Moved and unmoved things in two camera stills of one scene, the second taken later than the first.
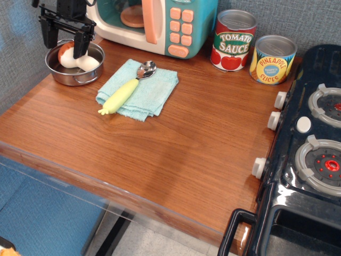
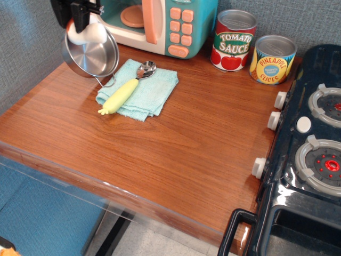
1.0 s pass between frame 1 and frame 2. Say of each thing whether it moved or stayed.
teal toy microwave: stayed
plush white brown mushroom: moved
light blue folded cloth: stayed
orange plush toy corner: stayed
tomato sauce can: stayed
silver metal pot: moved
